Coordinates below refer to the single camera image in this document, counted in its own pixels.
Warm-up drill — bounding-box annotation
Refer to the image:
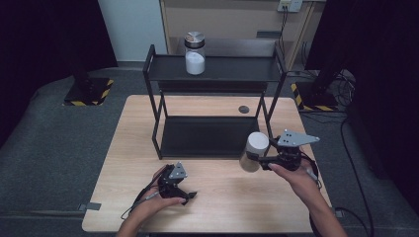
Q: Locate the hand-held gripper cable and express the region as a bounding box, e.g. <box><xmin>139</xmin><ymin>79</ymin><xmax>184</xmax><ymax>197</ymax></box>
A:
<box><xmin>120</xmin><ymin>177</ymin><xmax>163</xmax><ymax>221</ymax></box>
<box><xmin>298</xmin><ymin>151</ymin><xmax>323</xmax><ymax>237</ymax></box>

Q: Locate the black stand with striped base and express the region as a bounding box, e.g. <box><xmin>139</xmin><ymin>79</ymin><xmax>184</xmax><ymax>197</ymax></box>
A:
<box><xmin>290</xmin><ymin>67</ymin><xmax>341</xmax><ymax>113</ymax></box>
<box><xmin>62</xmin><ymin>53</ymin><xmax>115</xmax><ymax>108</ymax></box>

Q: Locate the black curtain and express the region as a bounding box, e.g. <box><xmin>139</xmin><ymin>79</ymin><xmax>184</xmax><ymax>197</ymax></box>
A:
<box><xmin>304</xmin><ymin>0</ymin><xmax>419</xmax><ymax>206</ymax></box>
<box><xmin>0</xmin><ymin>0</ymin><xmax>119</xmax><ymax>147</ymax></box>

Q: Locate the person's right hand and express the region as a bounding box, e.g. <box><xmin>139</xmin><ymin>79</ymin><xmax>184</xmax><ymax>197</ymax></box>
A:
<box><xmin>268</xmin><ymin>149</ymin><xmax>323</xmax><ymax>206</ymax></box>

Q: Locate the glass jar with metal lid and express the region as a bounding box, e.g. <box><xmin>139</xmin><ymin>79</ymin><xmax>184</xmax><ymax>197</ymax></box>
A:
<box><xmin>183</xmin><ymin>31</ymin><xmax>207</xmax><ymax>76</ymax></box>

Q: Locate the black metal two-tier shelf rack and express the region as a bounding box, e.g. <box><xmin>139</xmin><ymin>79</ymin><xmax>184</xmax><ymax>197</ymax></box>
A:
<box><xmin>142</xmin><ymin>43</ymin><xmax>288</xmax><ymax>161</ymax></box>

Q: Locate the white cylindrical canister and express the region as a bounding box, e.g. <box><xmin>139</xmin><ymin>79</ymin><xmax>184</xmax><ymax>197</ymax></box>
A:
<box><xmin>238</xmin><ymin>131</ymin><xmax>271</xmax><ymax>174</ymax></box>

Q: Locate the white wall socket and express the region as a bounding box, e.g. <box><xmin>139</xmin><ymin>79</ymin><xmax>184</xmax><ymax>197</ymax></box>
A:
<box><xmin>277</xmin><ymin>0</ymin><xmax>303</xmax><ymax>14</ymax></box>

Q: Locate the bundle of black cables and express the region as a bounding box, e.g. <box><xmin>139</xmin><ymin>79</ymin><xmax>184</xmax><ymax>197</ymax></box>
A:
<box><xmin>329</xmin><ymin>68</ymin><xmax>358</xmax><ymax>110</ymax></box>

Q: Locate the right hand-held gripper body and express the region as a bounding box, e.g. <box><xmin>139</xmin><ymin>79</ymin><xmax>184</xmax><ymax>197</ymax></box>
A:
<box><xmin>270</xmin><ymin>128</ymin><xmax>321</xmax><ymax>172</ymax></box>

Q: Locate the black socket cable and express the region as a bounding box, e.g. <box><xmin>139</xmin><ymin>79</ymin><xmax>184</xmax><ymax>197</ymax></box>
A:
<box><xmin>277</xmin><ymin>6</ymin><xmax>290</xmax><ymax>58</ymax></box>

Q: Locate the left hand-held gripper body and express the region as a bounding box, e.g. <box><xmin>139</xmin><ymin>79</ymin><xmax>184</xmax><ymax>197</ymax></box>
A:
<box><xmin>157</xmin><ymin>161</ymin><xmax>189</xmax><ymax>199</ymax></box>

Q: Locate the left hand-held gripper cable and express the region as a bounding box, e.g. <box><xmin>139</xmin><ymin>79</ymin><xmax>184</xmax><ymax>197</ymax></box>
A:
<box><xmin>120</xmin><ymin>177</ymin><xmax>163</xmax><ymax>221</ymax></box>

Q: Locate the long black floor cable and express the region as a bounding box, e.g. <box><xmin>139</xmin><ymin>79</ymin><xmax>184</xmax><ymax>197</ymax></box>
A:
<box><xmin>335</xmin><ymin>117</ymin><xmax>376</xmax><ymax>237</ymax></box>

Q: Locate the right hand-held gripper cable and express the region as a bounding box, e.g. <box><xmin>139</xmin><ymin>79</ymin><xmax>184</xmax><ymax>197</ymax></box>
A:
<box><xmin>298</xmin><ymin>151</ymin><xmax>323</xmax><ymax>237</ymax></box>

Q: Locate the person's left hand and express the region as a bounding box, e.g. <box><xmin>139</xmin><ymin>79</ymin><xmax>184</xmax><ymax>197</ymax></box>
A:
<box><xmin>128</xmin><ymin>164</ymin><xmax>188</xmax><ymax>226</ymax></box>

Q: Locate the beige wooden cabinet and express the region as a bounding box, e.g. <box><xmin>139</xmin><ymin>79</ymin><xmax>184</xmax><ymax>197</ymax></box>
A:
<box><xmin>159</xmin><ymin>0</ymin><xmax>328</xmax><ymax>72</ymax></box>

